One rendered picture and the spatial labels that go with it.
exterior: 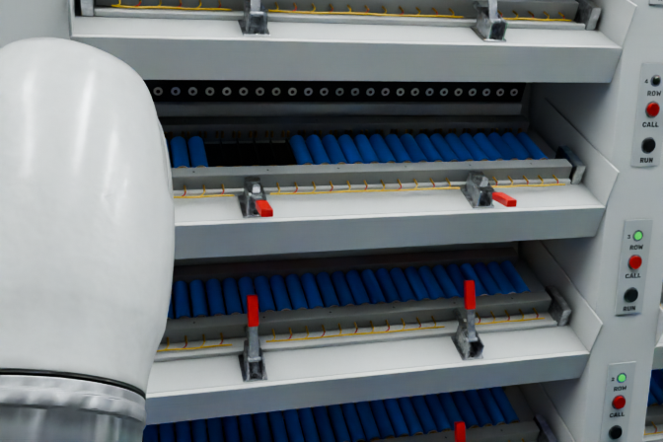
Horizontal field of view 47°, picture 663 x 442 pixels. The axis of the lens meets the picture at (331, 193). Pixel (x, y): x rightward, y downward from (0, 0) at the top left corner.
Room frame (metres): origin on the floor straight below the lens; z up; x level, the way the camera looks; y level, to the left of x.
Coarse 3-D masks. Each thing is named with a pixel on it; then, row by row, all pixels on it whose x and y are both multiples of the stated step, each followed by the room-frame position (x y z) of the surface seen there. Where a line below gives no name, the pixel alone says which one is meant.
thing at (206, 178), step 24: (192, 168) 0.82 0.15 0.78; (216, 168) 0.82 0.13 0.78; (240, 168) 0.83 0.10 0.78; (264, 168) 0.84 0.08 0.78; (288, 168) 0.84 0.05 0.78; (312, 168) 0.85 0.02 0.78; (336, 168) 0.86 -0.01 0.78; (360, 168) 0.86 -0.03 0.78; (384, 168) 0.87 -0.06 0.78; (408, 168) 0.88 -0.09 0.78; (432, 168) 0.88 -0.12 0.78; (456, 168) 0.89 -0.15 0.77; (480, 168) 0.90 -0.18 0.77; (504, 168) 0.90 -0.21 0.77; (528, 168) 0.91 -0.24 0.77; (552, 168) 0.92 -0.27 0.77; (288, 192) 0.82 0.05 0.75; (312, 192) 0.83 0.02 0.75; (336, 192) 0.84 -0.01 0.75
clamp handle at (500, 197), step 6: (486, 180) 0.86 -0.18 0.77; (480, 186) 0.86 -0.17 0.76; (486, 186) 0.86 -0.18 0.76; (486, 192) 0.84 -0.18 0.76; (492, 192) 0.83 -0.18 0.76; (498, 192) 0.83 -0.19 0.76; (492, 198) 0.83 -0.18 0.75; (498, 198) 0.81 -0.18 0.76; (504, 198) 0.80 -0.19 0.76; (510, 198) 0.80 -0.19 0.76; (504, 204) 0.80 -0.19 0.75; (510, 204) 0.80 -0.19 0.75; (516, 204) 0.80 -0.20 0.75
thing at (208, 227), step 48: (576, 144) 0.96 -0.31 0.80; (384, 192) 0.86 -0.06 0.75; (432, 192) 0.88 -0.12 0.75; (528, 192) 0.90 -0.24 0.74; (576, 192) 0.92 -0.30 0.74; (192, 240) 0.77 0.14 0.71; (240, 240) 0.78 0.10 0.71; (288, 240) 0.80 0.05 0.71; (336, 240) 0.81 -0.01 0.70; (384, 240) 0.83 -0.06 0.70; (432, 240) 0.85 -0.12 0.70; (480, 240) 0.87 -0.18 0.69
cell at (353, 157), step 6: (342, 138) 0.93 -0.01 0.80; (348, 138) 0.93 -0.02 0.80; (342, 144) 0.92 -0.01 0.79; (348, 144) 0.92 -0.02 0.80; (354, 144) 0.93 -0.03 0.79; (342, 150) 0.92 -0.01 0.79; (348, 150) 0.91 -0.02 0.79; (354, 150) 0.91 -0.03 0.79; (348, 156) 0.90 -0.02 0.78; (354, 156) 0.89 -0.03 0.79; (360, 156) 0.90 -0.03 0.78; (348, 162) 0.89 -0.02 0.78; (354, 162) 0.89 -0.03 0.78; (360, 162) 0.89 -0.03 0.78
